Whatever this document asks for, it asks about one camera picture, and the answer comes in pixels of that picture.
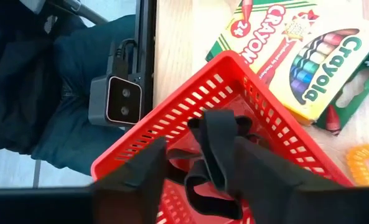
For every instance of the grey chair frame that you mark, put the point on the grey chair frame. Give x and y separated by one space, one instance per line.
84 11

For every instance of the red plastic basket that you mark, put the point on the red plastic basket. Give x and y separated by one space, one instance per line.
203 90

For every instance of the Crayola crayon box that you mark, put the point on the Crayola crayon box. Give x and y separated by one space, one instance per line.
296 46

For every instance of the grey table-level camera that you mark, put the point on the grey table-level camera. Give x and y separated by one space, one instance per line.
122 99

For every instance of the yellow coil wristband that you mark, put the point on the yellow coil wristband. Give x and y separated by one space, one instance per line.
355 165

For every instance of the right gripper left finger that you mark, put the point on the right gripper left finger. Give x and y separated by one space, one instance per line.
134 186

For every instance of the black aluminium table frame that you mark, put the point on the black aluminium table frame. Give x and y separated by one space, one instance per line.
145 31

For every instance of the person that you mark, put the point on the person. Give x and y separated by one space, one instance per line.
63 109

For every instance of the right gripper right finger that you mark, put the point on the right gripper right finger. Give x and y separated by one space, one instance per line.
271 186

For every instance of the black elastic band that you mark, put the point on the black elastic band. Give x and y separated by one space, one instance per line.
215 211
218 140

